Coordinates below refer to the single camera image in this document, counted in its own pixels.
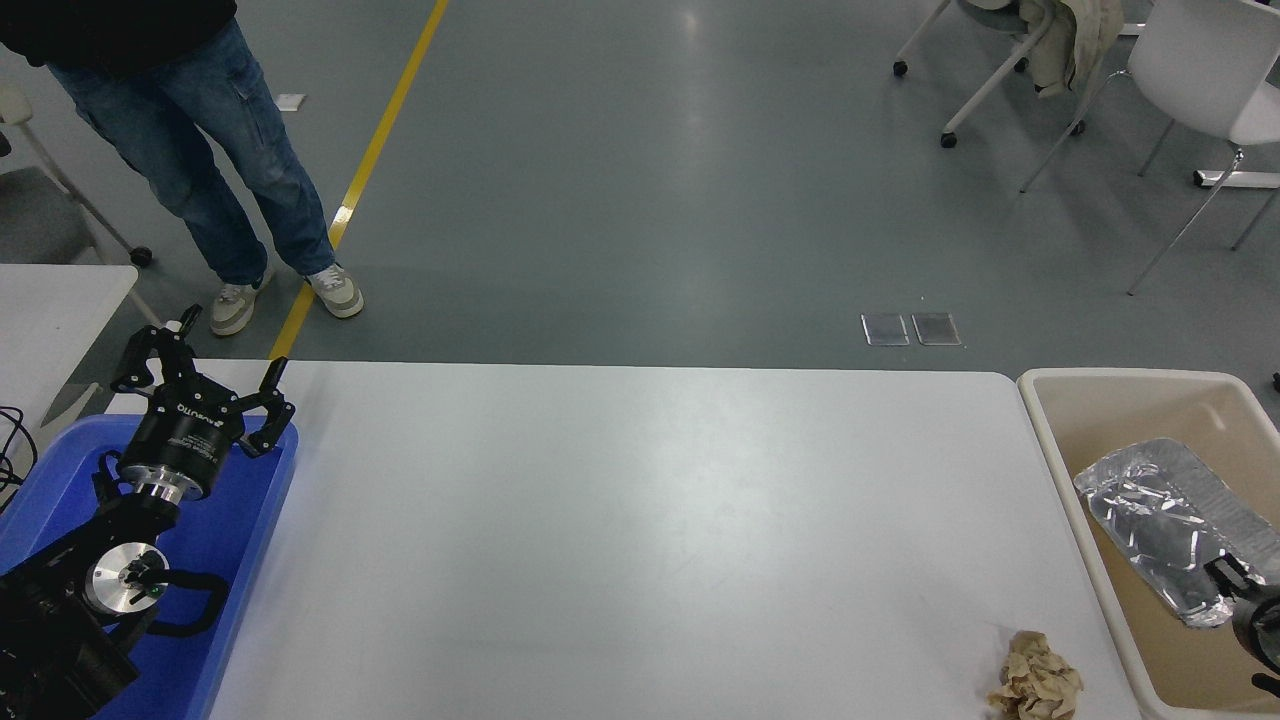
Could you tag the blue plastic tray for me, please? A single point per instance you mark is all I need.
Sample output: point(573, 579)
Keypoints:
point(235, 530)

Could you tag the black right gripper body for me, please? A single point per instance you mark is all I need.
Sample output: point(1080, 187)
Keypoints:
point(1262, 630)

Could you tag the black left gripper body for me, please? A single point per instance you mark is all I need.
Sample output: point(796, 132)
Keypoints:
point(185, 445)

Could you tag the large pale bin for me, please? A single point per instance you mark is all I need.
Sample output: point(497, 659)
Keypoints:
point(1120, 410)

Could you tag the person in blue trousers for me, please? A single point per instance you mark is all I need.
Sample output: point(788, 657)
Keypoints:
point(200, 130)

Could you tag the yellow floor tape line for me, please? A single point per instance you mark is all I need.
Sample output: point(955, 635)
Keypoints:
point(390, 100)

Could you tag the white shell chair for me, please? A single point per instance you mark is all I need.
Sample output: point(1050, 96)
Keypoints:
point(1200, 60)

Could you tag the clear floor plate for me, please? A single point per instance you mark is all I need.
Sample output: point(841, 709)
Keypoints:
point(936, 329)
point(885, 330)

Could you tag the white side table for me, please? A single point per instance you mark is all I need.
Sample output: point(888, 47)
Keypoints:
point(50, 320)

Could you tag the white metal floor bar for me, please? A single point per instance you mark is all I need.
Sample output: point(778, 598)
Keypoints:
point(1240, 178)

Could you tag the grey wheeled chair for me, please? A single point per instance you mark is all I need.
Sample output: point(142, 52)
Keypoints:
point(30, 210)

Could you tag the crumpled tan paper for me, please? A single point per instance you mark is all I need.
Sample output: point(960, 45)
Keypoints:
point(1035, 680)

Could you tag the crinkled foil tray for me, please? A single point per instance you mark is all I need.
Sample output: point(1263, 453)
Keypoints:
point(1160, 510)

